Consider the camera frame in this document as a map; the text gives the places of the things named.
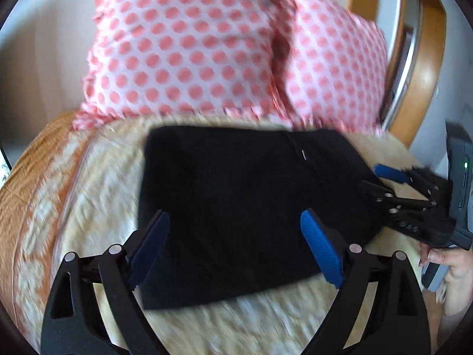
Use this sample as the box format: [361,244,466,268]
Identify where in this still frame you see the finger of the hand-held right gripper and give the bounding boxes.
[357,179,451,238]
[374,164,453,204]

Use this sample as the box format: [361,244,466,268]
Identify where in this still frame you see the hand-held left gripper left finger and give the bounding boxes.
[41,209,174,355]

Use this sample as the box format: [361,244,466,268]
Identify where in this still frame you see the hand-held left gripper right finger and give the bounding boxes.
[300,209,432,355]

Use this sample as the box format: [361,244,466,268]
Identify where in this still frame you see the black pants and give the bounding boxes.
[138,126,394,310]

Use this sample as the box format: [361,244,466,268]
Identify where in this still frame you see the person's right hand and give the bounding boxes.
[419,246,473,319]

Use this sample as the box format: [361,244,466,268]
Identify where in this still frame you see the orange patterned blanket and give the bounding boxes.
[0,111,444,355]

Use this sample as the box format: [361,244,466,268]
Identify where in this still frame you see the wooden headboard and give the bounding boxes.
[347,0,448,149]

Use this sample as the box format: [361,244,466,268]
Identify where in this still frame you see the small pink polka dot pillow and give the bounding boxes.
[273,0,388,137]

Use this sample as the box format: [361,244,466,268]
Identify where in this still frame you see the large pink polka dot pillow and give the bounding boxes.
[72,0,296,131]

